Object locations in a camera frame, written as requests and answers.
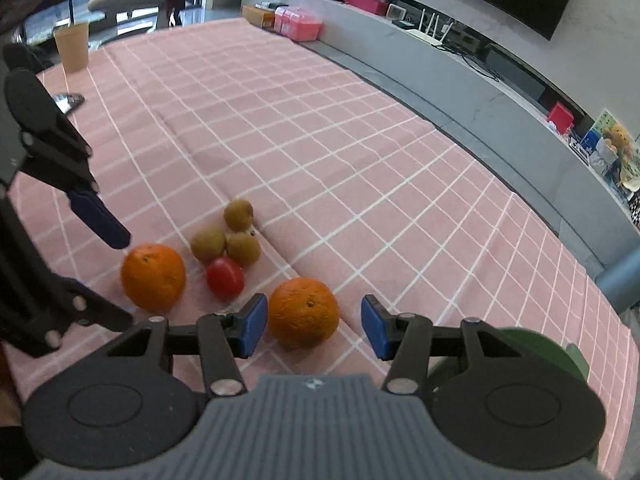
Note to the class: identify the small white frame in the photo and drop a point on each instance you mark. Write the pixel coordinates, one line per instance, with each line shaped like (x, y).
(397, 11)

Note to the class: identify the black speaker box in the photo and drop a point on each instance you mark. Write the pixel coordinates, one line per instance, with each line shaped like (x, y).
(515, 74)

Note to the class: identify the white router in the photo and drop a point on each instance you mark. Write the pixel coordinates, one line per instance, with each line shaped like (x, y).
(429, 30)

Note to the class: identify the grey stone tv console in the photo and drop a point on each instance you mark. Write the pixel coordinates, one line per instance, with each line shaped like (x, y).
(400, 47)

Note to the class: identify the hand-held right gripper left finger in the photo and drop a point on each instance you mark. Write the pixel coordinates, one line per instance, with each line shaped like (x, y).
(254, 324)

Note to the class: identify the pink checked tablecloth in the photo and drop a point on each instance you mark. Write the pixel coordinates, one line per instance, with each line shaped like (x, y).
(300, 135)

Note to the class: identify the grey-blue round seat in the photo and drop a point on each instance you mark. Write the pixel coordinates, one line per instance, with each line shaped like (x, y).
(621, 287)

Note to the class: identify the pink plastic box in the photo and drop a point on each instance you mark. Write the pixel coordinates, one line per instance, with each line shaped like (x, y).
(305, 26)
(281, 21)

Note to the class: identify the orange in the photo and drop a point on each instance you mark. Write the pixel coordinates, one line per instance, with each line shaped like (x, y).
(152, 277)
(303, 312)

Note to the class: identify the orange cardboard box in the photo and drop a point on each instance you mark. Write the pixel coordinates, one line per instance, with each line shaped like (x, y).
(257, 16)

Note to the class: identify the green plate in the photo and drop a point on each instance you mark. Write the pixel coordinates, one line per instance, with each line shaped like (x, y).
(545, 347)

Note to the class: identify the small brown kiwi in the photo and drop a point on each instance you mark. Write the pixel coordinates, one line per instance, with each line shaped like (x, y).
(238, 215)
(207, 245)
(244, 249)

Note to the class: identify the red box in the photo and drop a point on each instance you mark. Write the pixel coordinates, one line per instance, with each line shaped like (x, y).
(560, 116)

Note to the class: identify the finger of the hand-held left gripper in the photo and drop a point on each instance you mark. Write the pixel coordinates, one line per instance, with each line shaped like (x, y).
(95, 310)
(97, 215)

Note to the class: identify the colourful printed picture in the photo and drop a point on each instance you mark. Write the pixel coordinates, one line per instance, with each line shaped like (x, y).
(615, 152)

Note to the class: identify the beige paper cup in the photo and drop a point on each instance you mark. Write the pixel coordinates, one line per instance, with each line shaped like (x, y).
(71, 47)

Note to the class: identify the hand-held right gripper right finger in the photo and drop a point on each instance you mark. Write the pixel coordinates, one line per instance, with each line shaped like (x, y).
(374, 325)

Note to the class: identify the red tomato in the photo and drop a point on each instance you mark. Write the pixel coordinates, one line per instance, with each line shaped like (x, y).
(225, 278)

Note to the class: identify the magenta flat box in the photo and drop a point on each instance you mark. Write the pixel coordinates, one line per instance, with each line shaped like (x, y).
(367, 2)

